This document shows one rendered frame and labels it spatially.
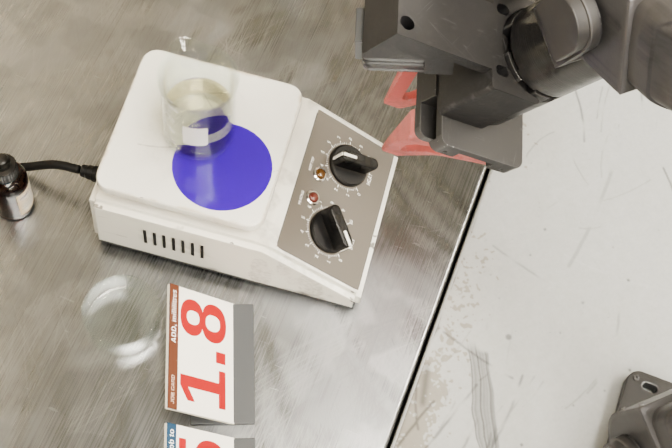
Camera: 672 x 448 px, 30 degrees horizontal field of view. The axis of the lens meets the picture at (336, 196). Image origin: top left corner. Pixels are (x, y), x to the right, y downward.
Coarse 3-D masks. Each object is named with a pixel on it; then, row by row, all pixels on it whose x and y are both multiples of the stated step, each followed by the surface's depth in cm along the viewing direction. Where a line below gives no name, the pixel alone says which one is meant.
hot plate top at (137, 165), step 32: (128, 96) 89; (160, 96) 89; (256, 96) 90; (288, 96) 90; (128, 128) 87; (160, 128) 88; (256, 128) 88; (288, 128) 89; (128, 160) 86; (160, 160) 87; (128, 192) 85; (160, 192) 85; (224, 224) 85; (256, 224) 85
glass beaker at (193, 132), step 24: (168, 48) 82; (192, 48) 83; (216, 48) 83; (168, 72) 83; (192, 72) 86; (216, 72) 85; (168, 96) 81; (168, 120) 83; (192, 120) 82; (216, 120) 82; (168, 144) 87; (192, 144) 84; (216, 144) 85
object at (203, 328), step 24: (192, 312) 88; (216, 312) 90; (192, 336) 87; (216, 336) 89; (192, 360) 86; (216, 360) 88; (192, 384) 85; (216, 384) 87; (192, 408) 85; (216, 408) 86
